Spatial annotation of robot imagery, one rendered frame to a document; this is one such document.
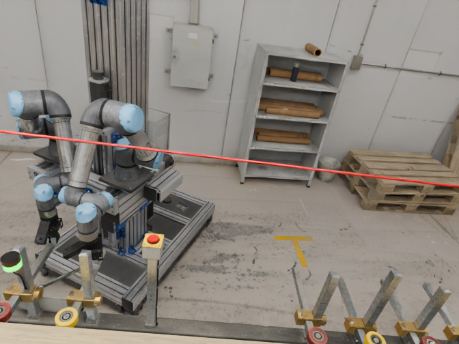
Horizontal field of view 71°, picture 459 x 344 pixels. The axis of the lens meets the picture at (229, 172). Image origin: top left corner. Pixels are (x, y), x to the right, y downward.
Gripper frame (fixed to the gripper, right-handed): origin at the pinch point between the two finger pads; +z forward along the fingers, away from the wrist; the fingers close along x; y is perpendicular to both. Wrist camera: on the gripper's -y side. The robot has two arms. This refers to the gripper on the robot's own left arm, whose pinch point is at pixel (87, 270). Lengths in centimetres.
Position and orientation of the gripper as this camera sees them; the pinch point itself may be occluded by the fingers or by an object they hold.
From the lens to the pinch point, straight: 163.3
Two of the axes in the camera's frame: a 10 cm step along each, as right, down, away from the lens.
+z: -1.4, 8.5, 5.1
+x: -3.5, -5.2, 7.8
